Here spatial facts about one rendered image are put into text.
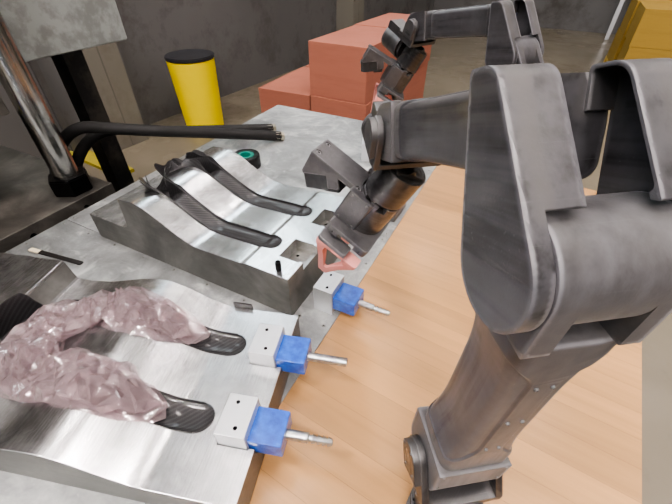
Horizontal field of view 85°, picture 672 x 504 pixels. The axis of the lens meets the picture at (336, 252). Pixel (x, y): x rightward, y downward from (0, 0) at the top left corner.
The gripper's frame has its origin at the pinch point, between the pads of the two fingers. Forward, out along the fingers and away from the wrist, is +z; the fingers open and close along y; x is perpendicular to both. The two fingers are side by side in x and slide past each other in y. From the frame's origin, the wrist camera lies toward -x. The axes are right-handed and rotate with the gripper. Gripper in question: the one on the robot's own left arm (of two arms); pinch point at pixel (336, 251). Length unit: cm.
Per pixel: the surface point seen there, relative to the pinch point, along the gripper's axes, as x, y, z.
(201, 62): -171, -190, 137
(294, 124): -39, -68, 36
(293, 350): 3.9, 15.7, 3.9
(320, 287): 1.8, 2.3, 6.9
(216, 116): -151, -195, 175
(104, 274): -32.3, 14.1, 32.0
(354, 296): 7.2, 0.4, 5.3
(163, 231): -26.8, 6.2, 18.4
